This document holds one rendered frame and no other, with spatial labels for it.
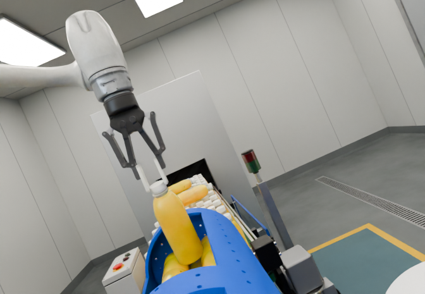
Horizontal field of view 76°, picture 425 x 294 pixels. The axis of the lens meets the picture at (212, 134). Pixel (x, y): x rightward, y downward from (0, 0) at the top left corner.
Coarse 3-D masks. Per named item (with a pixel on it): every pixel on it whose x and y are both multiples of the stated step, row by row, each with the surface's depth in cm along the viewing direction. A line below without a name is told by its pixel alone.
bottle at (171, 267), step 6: (168, 258) 73; (174, 258) 71; (168, 264) 69; (174, 264) 67; (180, 264) 68; (168, 270) 66; (174, 270) 64; (180, 270) 65; (186, 270) 66; (162, 276) 67; (168, 276) 62; (162, 282) 63
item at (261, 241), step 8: (256, 240) 95; (264, 240) 92; (272, 240) 90; (256, 248) 90; (264, 248) 90; (272, 248) 90; (256, 256) 92; (264, 256) 90; (272, 256) 90; (264, 264) 89; (272, 264) 90; (280, 264) 90
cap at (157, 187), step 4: (160, 180) 67; (152, 184) 67; (156, 184) 66; (160, 184) 64; (164, 184) 66; (152, 188) 64; (156, 188) 64; (160, 188) 64; (164, 188) 65; (152, 192) 65; (156, 192) 64; (160, 192) 64
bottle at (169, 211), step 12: (168, 192) 66; (156, 204) 64; (168, 204) 64; (180, 204) 66; (156, 216) 65; (168, 216) 64; (180, 216) 65; (168, 228) 65; (180, 228) 65; (192, 228) 67; (168, 240) 66; (180, 240) 65; (192, 240) 66; (180, 252) 66; (192, 252) 66
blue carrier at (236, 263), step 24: (192, 216) 81; (216, 216) 75; (216, 240) 54; (240, 240) 62; (216, 264) 44; (240, 264) 44; (144, 288) 68; (168, 288) 38; (192, 288) 36; (216, 288) 36; (240, 288) 36; (264, 288) 39
